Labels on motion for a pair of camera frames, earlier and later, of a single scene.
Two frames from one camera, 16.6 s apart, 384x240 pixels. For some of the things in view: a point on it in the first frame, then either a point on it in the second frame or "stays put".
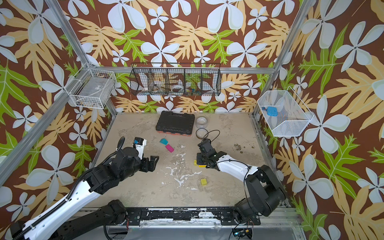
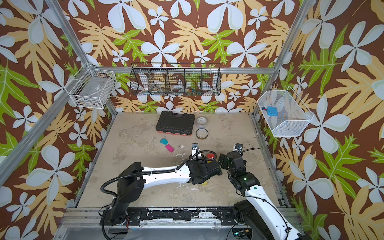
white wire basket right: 285,113 stays put
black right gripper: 207,151 → 229,160
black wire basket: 169,79 stays put
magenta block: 169,148 stays put
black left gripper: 147,167 → 206,163
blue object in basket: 272,111 stays put
